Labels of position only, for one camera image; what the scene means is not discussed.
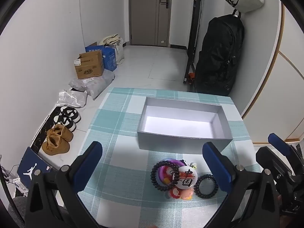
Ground grey cardboard storage box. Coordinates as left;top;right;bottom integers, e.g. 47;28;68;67
137;97;234;155

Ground large black spiral hair tie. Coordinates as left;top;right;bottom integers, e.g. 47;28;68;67
150;160;188;192

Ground small black spiral hair tie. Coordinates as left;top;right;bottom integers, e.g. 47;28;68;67
194;174;219;199

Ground teal checked tablecloth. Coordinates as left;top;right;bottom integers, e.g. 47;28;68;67
76;87;262;228

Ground white parcel bag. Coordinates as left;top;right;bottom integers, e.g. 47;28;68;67
56;89;88;109

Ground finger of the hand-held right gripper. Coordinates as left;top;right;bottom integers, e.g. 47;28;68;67
268;133;304;172
256;146;293;184

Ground brown cardboard box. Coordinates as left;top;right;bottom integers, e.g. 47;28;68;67
73;50;105;80

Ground large black backpack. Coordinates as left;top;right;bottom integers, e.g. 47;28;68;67
194;9;245;98

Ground dark blue shoebox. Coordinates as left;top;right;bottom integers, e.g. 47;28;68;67
17;146;59;191

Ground grey stool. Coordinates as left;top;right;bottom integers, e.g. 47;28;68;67
7;196;32;228

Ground black and white sneaker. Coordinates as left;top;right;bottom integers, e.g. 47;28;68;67
58;106;81;124
53;114;77;132

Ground grey parcel bag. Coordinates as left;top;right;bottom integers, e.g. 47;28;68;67
68;70;115;100

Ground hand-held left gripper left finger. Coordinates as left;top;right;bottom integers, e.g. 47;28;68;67
25;141;105;228

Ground red cartoon hair clip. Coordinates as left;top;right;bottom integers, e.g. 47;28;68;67
167;187;181;200

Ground grey door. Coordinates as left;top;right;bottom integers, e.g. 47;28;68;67
129;0;171;47

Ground tan suede boot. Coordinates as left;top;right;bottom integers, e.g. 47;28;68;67
41;133;71;156
51;123;74;143

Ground black metal rack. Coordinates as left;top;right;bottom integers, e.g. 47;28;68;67
183;0;205;85

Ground purple plastic ring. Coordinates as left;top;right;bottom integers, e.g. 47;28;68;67
159;163;188;186

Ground blue cardboard box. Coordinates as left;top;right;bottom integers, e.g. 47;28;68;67
85;41;117;71

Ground white round badge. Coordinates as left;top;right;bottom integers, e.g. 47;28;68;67
177;165;198;189

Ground thin cables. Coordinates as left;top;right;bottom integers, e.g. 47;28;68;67
0;166;15;184

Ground white tote bag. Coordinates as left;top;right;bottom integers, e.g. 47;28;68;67
99;34;125;65

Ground blue rimmed round badge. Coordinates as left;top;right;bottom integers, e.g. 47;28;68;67
164;167;180;180

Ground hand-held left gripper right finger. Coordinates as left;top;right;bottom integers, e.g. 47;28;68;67
202;142;282;228

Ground white power strip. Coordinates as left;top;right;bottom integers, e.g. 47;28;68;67
12;177;29;193

